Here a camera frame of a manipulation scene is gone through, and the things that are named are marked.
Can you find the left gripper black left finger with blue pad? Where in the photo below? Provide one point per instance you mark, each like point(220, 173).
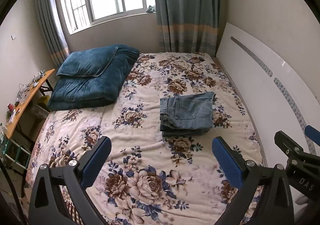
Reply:
point(47, 205)

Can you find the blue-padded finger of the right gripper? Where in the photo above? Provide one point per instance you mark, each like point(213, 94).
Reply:
point(312, 134)

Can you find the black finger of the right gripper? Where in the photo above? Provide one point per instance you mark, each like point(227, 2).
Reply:
point(287, 145)

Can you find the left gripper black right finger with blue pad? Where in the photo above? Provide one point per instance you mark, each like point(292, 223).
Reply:
point(275, 205)

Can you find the light blue denim pants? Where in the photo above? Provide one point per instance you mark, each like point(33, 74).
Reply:
point(187, 112)

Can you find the white headboard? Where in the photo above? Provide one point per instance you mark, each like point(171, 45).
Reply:
point(274, 94)

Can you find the wooden side desk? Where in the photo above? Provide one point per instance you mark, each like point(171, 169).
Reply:
point(12, 150)

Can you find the floral bed blanket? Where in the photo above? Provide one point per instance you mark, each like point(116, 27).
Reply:
point(148, 178)

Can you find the dark blue folded pants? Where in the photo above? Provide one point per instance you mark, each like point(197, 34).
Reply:
point(182, 132)

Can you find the teal folded quilt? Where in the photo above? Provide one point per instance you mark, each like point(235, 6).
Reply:
point(92, 78)

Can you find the teal striped right curtain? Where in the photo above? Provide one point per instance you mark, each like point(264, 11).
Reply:
point(189, 26)

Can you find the teal striped curtain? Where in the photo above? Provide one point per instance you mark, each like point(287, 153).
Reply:
point(51, 30)
point(189, 26)

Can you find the teal striped left curtain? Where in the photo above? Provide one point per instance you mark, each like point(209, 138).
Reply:
point(51, 30)

